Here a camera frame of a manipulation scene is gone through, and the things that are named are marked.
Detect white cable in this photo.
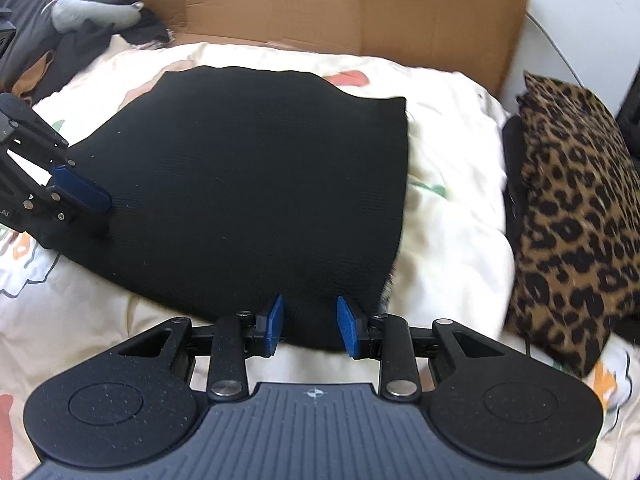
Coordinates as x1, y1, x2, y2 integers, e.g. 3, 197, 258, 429
525, 10, 586, 91

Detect cream bear printed blanket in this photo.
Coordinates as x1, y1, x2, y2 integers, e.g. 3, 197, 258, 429
0, 40, 640, 480

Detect black garment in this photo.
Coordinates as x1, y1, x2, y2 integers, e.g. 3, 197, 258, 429
30, 7, 173, 106

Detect grey neck pillow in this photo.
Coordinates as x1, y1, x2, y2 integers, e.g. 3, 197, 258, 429
50, 0, 146, 33

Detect leopard print garment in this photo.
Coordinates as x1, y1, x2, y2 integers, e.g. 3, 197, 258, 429
502, 71, 640, 381

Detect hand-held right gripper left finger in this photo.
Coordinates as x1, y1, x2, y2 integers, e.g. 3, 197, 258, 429
118, 295, 286, 404

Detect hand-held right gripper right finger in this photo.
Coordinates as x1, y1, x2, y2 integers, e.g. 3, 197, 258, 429
336, 296, 504, 404

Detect brown hoodie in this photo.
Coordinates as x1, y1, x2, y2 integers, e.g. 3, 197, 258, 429
10, 50, 56, 103

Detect flat cardboard sheet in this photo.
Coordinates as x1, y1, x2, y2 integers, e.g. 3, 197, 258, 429
122, 0, 532, 98

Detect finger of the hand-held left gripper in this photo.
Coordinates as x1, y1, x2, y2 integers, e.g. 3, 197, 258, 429
0, 92, 112, 241

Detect black shorts with bear print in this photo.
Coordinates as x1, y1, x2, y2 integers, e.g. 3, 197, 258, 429
37, 64, 411, 353

